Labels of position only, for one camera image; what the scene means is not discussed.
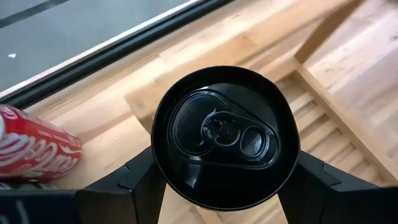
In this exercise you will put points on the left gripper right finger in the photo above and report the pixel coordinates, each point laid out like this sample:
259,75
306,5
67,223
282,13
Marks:
342,205

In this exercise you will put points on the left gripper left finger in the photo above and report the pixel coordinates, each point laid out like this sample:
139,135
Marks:
109,202

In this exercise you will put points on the red Coca-Cola can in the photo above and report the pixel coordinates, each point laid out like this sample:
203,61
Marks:
37,146

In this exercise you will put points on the tall slim white can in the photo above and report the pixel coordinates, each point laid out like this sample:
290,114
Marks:
224,130

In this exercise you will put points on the wooden shelf rack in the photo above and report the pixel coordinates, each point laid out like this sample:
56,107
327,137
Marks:
317,124

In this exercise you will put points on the black table frame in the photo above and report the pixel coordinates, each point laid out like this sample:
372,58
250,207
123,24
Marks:
93,60

